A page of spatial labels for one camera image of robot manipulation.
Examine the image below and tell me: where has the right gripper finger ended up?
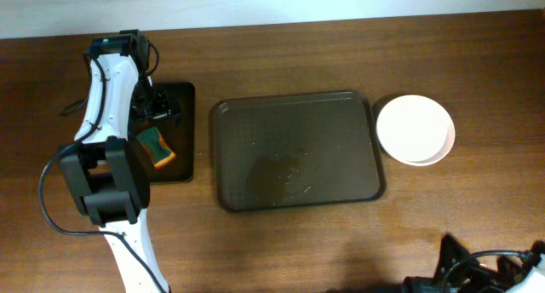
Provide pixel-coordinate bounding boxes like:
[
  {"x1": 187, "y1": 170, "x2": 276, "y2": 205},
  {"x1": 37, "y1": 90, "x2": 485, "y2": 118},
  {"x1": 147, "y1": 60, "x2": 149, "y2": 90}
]
[
  {"x1": 530, "y1": 240, "x2": 545, "y2": 259},
  {"x1": 433, "y1": 233, "x2": 469, "y2": 280}
]

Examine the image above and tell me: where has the orange and green sponge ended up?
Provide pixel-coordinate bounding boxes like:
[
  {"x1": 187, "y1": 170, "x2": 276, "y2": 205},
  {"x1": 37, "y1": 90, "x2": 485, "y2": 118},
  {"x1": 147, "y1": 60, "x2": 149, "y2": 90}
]
[{"x1": 136, "y1": 127, "x2": 176, "y2": 169}]

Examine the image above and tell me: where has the white plate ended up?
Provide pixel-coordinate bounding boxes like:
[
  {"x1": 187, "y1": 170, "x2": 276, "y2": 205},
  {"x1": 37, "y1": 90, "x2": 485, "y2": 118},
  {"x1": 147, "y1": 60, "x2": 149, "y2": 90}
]
[
  {"x1": 376, "y1": 115, "x2": 456, "y2": 167},
  {"x1": 376, "y1": 95, "x2": 456, "y2": 167}
]

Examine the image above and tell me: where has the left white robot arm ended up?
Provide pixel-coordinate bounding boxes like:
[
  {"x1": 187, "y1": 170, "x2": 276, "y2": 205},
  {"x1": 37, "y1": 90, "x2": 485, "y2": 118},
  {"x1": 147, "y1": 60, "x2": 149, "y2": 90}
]
[{"x1": 52, "y1": 30, "x2": 182, "y2": 292}]

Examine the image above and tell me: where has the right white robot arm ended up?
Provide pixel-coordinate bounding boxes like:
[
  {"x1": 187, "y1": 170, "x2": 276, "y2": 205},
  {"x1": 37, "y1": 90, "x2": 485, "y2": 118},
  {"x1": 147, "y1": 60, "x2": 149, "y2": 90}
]
[{"x1": 401, "y1": 233, "x2": 544, "y2": 293}]

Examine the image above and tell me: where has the black water tray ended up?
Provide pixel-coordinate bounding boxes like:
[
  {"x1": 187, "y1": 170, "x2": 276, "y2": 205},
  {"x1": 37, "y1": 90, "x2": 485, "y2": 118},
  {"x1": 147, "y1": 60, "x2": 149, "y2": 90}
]
[{"x1": 134, "y1": 82, "x2": 196, "y2": 183}]

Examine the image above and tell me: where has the brown serving tray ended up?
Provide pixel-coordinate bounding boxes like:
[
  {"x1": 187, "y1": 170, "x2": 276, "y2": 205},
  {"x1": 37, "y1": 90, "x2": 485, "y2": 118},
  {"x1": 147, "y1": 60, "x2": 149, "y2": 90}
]
[{"x1": 210, "y1": 91, "x2": 387, "y2": 212}]

